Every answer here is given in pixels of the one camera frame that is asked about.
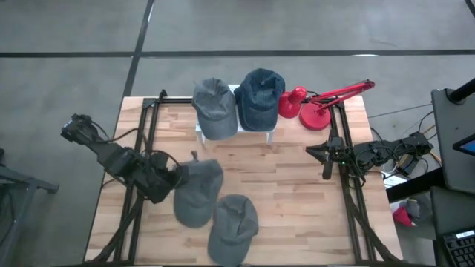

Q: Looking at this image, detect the dark grey side desk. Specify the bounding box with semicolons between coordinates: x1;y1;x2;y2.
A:
429;185;475;267

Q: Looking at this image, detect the grey cloth item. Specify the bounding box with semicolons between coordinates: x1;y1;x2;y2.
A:
405;199;423;220

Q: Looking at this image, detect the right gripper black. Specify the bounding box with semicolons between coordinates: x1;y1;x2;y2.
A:
305;137;354;182

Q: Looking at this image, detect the grey cotton baseball cap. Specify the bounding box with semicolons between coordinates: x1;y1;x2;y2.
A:
191;77;239;142
172;150;225;229
206;194;260;267

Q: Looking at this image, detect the tablet with blue screen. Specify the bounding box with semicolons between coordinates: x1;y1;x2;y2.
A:
452;133;475;157

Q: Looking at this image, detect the black pole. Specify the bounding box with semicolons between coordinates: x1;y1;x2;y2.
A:
446;76;475;105

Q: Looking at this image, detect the black aluminium table frame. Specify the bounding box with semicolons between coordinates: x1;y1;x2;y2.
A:
84;88;404;266

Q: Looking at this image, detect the grey metal stand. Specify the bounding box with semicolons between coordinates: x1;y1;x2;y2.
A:
0;148;60;267

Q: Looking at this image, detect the red desk lamp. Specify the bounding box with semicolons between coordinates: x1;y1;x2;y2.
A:
278;79;376;132

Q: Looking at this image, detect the white paper sheet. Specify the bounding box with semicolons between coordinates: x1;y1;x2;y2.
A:
381;171;408;189

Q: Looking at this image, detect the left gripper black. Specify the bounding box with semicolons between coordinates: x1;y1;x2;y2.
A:
139;151;190;205

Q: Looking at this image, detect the red cloth item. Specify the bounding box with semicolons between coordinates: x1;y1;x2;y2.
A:
392;205;413;228

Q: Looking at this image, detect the white wire shelf rack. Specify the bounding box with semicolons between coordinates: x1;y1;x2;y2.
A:
195;84;277;147

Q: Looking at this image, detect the black keyboard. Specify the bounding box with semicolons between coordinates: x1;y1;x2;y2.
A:
441;228;475;267

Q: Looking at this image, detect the navy blue baseball cap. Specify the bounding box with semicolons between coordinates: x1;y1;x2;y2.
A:
237;67;286;133

